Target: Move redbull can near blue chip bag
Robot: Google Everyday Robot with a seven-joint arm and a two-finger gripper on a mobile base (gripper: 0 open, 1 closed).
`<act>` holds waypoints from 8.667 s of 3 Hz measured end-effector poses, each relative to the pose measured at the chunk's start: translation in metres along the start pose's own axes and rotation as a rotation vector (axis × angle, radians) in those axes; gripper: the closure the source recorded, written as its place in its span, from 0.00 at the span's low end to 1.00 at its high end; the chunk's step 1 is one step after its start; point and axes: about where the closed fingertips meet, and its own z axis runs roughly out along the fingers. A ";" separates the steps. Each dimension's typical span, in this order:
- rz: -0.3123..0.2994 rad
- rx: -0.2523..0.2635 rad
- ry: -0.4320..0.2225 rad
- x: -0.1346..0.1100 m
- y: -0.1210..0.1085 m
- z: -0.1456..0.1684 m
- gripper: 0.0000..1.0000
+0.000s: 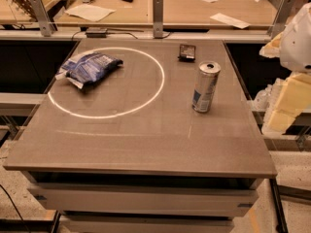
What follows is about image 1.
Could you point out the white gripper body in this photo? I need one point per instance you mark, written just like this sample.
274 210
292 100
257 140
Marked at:
296 44

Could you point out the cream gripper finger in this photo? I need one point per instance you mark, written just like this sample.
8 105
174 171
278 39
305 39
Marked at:
293 97
272 49

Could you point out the silver blue redbull can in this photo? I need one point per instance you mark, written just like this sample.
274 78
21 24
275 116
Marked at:
205 85

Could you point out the blue chip bag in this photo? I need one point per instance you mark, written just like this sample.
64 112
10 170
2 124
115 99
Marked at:
87 68

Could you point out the white paper slip right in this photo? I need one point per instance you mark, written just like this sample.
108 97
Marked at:
230 21

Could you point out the small black device on table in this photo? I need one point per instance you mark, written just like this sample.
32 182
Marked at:
187 53

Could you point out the black power adapter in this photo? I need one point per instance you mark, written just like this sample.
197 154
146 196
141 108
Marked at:
96 32

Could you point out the white paper sheet left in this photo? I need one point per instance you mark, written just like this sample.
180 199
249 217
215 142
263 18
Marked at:
89 12

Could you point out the white drawer cabinet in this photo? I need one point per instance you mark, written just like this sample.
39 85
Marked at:
120 208

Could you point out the right metal bracket post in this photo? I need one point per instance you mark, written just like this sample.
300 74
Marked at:
280 20

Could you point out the metal bracket post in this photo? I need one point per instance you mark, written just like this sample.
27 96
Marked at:
280 20
45 24
158 19

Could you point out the middle metal bracket post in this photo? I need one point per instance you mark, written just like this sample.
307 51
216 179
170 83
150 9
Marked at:
158 19

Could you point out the left metal bracket post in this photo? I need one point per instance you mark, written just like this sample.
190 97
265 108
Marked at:
45 24

